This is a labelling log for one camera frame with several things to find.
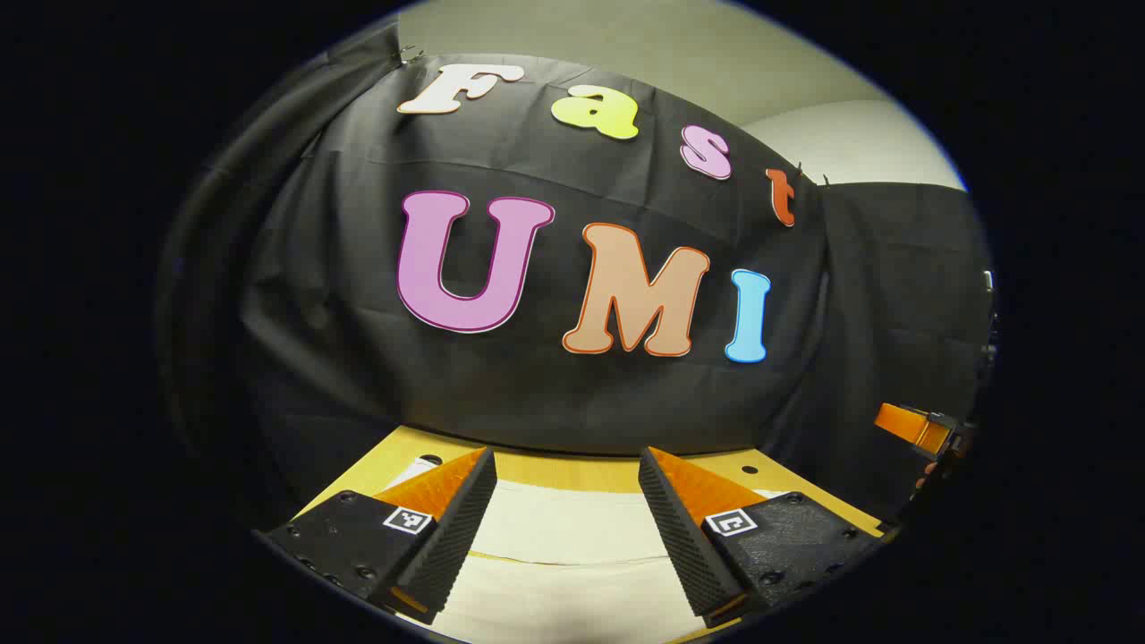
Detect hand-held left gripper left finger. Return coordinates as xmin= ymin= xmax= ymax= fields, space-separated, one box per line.
xmin=253 ymin=445 xmax=498 ymax=625

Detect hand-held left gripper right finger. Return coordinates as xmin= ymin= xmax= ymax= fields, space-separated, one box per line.
xmin=637 ymin=445 xmax=886 ymax=629

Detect white jeans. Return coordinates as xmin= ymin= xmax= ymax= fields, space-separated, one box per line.
xmin=386 ymin=458 xmax=788 ymax=644

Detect black backdrop cloth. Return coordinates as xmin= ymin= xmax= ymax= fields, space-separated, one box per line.
xmin=157 ymin=22 xmax=998 ymax=538

